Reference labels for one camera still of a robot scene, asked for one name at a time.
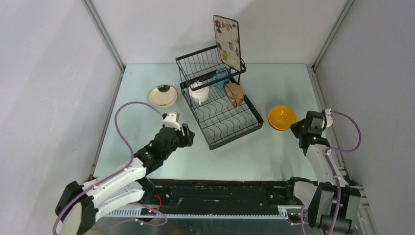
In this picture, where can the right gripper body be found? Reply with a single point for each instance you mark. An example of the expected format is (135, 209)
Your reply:
(299, 129)

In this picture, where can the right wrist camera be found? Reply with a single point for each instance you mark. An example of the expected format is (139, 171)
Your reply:
(327, 119)

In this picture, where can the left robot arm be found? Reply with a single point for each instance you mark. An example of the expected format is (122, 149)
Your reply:
(82, 205)

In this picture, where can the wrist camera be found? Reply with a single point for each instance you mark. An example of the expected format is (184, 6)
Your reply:
(327, 119)
(171, 120)

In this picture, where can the round cream plate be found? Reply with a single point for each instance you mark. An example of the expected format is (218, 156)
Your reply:
(163, 96)

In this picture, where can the yellow plastic bowl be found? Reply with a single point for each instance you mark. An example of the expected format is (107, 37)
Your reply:
(281, 118)

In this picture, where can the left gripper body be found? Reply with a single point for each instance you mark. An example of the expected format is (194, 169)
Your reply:
(183, 136)

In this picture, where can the tan bowl with dark rim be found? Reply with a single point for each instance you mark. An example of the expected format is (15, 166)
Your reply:
(235, 93)

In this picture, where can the blue floral mug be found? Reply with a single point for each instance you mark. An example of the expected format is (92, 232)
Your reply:
(217, 78)

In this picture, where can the white two-handled soup cup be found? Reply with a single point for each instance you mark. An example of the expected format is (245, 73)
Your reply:
(198, 96)

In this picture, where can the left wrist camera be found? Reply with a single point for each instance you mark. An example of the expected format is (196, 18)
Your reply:
(171, 120)

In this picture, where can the square floral ceramic plate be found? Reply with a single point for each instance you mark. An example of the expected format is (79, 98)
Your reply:
(227, 39)

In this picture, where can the black wire dish rack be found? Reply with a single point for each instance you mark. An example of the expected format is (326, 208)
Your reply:
(219, 121)

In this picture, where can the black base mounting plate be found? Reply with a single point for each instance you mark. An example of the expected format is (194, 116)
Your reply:
(222, 198)

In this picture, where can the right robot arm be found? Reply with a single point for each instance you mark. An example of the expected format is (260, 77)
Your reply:
(332, 204)

